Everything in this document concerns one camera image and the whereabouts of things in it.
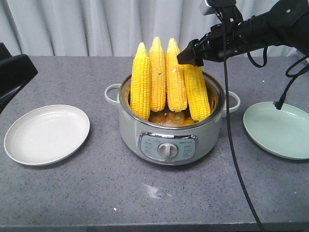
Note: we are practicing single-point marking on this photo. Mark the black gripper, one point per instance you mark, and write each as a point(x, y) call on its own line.
point(225, 40)

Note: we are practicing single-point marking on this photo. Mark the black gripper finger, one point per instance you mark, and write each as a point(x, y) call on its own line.
point(15, 72)

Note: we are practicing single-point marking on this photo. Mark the yellow corn cob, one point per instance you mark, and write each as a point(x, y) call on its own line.
point(140, 88)
point(158, 64)
point(176, 91)
point(196, 93)

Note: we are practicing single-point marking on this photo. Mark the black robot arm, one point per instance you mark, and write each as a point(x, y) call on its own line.
point(286, 23)

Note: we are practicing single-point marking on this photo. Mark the grey curtain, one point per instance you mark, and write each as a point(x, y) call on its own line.
point(98, 27)

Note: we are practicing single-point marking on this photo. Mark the cream white plate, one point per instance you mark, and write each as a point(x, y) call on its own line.
point(47, 135)

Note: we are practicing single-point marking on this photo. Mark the green electric cooking pot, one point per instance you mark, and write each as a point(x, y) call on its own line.
point(167, 145)

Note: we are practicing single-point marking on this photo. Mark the light green plate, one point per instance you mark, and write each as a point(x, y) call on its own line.
point(284, 132)

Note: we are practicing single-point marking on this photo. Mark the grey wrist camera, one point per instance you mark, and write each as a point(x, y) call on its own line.
point(206, 8)

